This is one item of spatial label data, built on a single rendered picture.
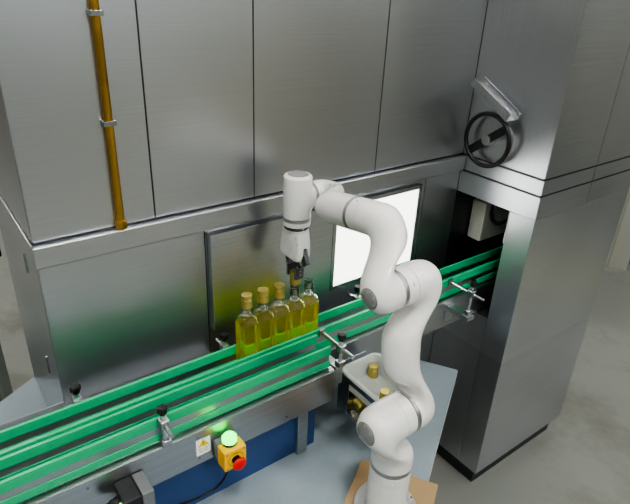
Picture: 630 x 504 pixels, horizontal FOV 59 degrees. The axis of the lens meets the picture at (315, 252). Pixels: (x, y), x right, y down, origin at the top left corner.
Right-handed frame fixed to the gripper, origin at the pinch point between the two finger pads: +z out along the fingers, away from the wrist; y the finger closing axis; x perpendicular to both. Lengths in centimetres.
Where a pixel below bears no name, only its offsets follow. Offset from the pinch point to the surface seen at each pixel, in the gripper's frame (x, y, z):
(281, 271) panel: 3.2, -12.3, 7.0
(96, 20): -48, -13, -72
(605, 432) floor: 185, 39, 136
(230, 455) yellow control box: -36, 22, 38
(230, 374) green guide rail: -26.7, 6.0, 25.0
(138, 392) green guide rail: -51, -4, 27
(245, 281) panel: -10.7, -12.3, 6.7
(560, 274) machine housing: 122, 22, 27
